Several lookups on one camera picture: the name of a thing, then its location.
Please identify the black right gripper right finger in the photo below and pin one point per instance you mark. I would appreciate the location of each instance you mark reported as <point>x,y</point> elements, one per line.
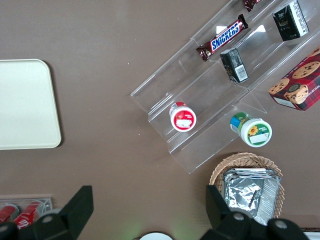
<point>225,225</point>

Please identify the red plaid cookie box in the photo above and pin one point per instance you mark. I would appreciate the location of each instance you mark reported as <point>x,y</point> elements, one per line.
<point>297,85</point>

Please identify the cream plastic serving tray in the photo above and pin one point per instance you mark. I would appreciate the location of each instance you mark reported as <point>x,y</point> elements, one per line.
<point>25,105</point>

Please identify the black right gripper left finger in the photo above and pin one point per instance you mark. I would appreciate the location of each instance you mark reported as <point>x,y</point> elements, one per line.
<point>67,220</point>

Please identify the foil wrapped package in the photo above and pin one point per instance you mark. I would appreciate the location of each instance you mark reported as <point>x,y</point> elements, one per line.
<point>250,171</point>
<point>242,195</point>

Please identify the clear acrylic tiered shelf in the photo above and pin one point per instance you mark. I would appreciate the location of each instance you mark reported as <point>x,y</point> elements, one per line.
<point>190,75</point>

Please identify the red cola bottle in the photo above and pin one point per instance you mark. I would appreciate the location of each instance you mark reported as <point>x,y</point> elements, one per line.
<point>27,213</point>
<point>6,212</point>

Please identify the green lid yogurt cup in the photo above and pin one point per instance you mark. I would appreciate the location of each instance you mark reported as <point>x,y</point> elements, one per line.
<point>257,132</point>

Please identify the light wicker basket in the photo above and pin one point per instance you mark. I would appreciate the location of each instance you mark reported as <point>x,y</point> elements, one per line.
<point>250,160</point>

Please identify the Snickers chocolate bar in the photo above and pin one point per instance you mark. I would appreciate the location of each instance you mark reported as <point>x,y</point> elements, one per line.
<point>225,37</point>
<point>250,3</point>

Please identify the clear acrylic bottle rack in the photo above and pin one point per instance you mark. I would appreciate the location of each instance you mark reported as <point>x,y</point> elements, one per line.
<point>47,202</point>

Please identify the black drink carton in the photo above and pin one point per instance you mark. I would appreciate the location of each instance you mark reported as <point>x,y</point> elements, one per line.
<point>233,65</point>
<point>290,22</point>

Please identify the red lid yogurt cup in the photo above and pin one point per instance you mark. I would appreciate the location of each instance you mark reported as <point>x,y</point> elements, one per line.
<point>183,120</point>

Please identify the white snack tray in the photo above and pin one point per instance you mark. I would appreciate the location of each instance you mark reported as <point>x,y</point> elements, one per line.
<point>313,236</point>

